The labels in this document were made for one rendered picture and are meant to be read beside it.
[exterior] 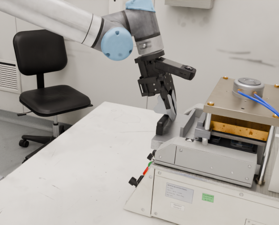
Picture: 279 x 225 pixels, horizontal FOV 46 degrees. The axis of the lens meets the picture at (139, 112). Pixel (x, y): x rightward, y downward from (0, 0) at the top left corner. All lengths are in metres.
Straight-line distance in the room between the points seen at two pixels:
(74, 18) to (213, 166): 0.48
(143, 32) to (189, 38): 1.52
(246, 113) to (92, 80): 2.08
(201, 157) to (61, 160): 0.58
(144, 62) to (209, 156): 0.33
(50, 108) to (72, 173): 1.27
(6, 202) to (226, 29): 1.80
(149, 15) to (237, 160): 0.44
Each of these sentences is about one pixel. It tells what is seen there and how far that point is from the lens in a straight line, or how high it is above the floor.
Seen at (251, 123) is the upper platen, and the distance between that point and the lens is 0.89.
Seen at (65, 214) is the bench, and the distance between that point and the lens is 1.01.
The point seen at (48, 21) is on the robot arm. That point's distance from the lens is 0.77.
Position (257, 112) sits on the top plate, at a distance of 0.82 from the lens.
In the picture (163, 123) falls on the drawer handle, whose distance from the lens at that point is 0.94.
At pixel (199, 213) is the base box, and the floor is 0.82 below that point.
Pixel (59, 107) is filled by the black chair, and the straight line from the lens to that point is 2.42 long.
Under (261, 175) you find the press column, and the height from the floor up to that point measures 0.95.
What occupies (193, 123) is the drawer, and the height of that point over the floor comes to 0.97.
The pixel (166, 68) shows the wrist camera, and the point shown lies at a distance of 0.94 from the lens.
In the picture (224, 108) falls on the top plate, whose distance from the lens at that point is 0.81.
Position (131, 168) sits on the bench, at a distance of 1.20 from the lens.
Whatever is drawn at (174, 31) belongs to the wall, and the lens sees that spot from 2.44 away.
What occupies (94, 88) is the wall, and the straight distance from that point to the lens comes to 2.78.
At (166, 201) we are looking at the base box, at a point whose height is 0.83.
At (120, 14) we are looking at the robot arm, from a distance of 0.93.
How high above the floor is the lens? 1.40
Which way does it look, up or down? 23 degrees down
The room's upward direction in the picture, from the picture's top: 4 degrees clockwise
